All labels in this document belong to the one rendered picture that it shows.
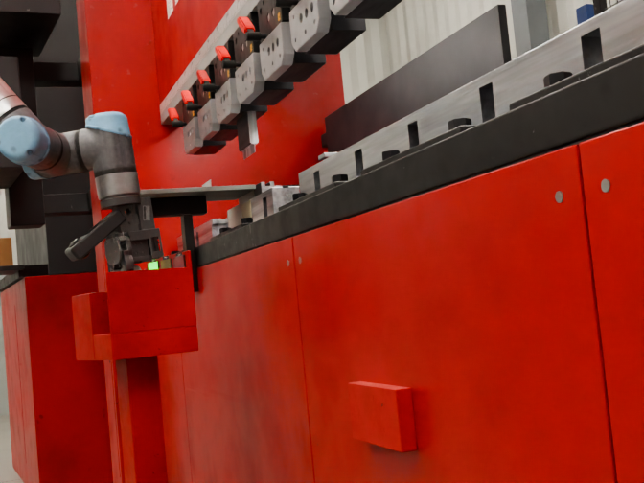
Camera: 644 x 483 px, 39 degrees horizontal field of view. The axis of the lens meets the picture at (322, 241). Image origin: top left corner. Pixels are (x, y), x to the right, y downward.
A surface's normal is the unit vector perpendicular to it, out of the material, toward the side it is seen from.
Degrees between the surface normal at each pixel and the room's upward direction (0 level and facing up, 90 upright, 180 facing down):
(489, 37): 90
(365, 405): 90
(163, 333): 90
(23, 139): 90
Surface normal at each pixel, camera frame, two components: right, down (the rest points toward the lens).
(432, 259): -0.94, 0.07
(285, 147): 0.33, -0.10
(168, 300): 0.54, -0.11
